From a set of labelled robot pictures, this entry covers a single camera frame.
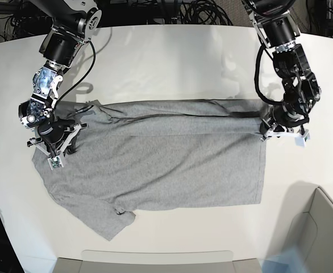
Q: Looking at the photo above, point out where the grey plastic bin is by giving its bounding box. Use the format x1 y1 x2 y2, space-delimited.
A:
53 250 262 272
283 188 333 272

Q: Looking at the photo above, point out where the grey plastic bin right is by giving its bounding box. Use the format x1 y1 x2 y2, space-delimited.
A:
283 188 333 272

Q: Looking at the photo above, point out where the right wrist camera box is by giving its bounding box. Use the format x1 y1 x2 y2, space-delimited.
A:
48 154 64 171

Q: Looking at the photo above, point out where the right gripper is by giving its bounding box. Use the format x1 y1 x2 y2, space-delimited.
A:
27 119 88 158

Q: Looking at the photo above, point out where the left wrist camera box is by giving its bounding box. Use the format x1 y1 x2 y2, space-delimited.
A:
295 131 310 147

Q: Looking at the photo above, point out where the blue cloth in corner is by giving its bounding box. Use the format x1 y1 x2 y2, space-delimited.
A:
260 247 303 273

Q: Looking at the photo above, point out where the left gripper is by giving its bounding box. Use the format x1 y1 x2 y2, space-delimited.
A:
260 106 310 141

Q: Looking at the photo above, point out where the grey T-shirt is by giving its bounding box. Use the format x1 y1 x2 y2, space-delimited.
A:
32 100 266 240

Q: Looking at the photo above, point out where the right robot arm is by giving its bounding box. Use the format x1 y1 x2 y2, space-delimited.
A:
19 1 102 160

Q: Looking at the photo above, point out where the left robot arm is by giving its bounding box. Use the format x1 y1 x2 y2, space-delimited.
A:
243 1 321 142

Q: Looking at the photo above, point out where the grey plastic bin front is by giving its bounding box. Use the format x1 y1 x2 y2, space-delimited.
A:
53 250 262 272

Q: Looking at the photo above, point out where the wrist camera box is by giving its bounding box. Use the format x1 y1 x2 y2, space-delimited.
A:
48 154 64 171
295 131 310 147

